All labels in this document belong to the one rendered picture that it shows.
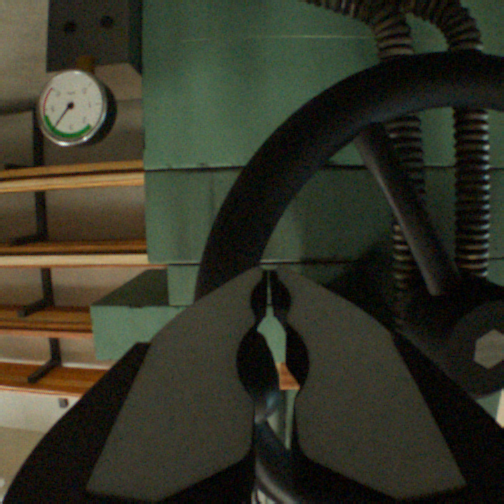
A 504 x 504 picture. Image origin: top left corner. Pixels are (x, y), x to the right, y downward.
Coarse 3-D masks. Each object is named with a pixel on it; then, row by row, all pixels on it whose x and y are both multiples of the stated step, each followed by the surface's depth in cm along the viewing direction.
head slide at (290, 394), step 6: (288, 390) 65; (294, 390) 65; (288, 396) 66; (294, 396) 65; (288, 402) 66; (288, 408) 66; (288, 414) 66; (288, 420) 66; (288, 426) 66; (288, 432) 67; (288, 438) 67; (288, 444) 67
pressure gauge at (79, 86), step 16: (80, 64) 31; (48, 80) 29; (64, 80) 29; (80, 80) 29; (96, 80) 29; (48, 96) 29; (64, 96) 29; (80, 96) 29; (96, 96) 29; (112, 96) 31; (48, 112) 30; (80, 112) 30; (96, 112) 29; (112, 112) 31; (48, 128) 30; (64, 128) 30; (80, 128) 30; (96, 128) 29; (112, 128) 32; (64, 144) 30; (80, 144) 31
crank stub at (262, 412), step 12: (264, 336) 19; (264, 348) 16; (264, 360) 14; (264, 372) 14; (276, 372) 15; (252, 384) 13; (264, 384) 13; (276, 384) 14; (252, 396) 13; (264, 396) 13; (276, 396) 14; (264, 408) 13; (276, 408) 14; (264, 420) 14
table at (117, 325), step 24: (120, 288) 46; (144, 288) 45; (96, 312) 38; (120, 312) 38; (144, 312) 38; (168, 312) 38; (384, 312) 34; (96, 336) 39; (120, 336) 39; (144, 336) 38
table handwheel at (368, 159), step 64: (384, 64) 17; (448, 64) 16; (320, 128) 17; (384, 128) 18; (256, 192) 17; (384, 192) 18; (256, 256) 18; (384, 256) 34; (448, 256) 18; (448, 320) 17; (256, 448) 19
